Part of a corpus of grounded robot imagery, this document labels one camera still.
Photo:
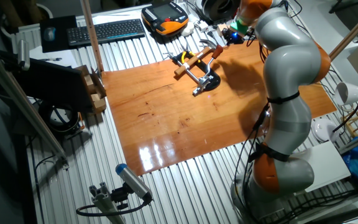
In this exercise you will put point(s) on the black filament spool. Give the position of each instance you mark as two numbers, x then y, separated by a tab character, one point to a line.
219	9

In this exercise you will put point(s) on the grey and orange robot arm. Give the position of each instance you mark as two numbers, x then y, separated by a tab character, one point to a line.
291	62

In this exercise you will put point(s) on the large wooden board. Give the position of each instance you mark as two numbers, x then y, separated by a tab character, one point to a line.
166	124

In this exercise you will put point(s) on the grey camera with blue cap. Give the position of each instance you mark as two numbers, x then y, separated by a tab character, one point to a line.
132	182

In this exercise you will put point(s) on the short aluminium profile mount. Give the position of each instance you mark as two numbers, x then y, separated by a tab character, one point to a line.
104	203

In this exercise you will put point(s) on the white power adapter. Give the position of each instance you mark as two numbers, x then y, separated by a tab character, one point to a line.
202	25

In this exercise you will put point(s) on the black mouse pad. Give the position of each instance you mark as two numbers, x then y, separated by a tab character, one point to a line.
64	31

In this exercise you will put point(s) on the stacked wooden blocks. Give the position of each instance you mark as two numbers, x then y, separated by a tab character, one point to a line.
98	104

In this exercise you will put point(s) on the black office chair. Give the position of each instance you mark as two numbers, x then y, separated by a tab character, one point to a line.
353	15

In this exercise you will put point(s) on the white desk lamp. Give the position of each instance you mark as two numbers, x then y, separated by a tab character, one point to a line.
353	93

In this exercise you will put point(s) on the black flat panel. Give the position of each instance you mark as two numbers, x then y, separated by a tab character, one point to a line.
51	84

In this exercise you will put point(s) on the white rounded object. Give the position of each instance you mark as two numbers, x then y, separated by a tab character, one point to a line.
187	29

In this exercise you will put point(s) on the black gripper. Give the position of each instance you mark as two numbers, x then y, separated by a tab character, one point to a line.
235	37

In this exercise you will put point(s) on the black keyboard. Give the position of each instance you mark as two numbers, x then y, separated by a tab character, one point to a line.
104	31

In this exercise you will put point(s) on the long aluminium beam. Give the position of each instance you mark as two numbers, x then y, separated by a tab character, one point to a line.
26	105

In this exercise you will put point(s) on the orange and black teach pendant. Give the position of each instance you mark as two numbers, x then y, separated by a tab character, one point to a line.
166	15

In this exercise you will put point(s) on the slanted wooden pole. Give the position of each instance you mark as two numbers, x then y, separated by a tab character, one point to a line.
353	31

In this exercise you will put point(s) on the black base lever press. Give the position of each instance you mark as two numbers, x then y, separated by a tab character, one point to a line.
213	83

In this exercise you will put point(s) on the upright wooden post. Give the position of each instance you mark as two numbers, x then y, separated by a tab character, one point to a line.
91	34

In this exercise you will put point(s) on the white flat box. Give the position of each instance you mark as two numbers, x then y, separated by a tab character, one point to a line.
328	165

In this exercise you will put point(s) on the grey computer mouse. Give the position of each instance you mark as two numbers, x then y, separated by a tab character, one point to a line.
49	33

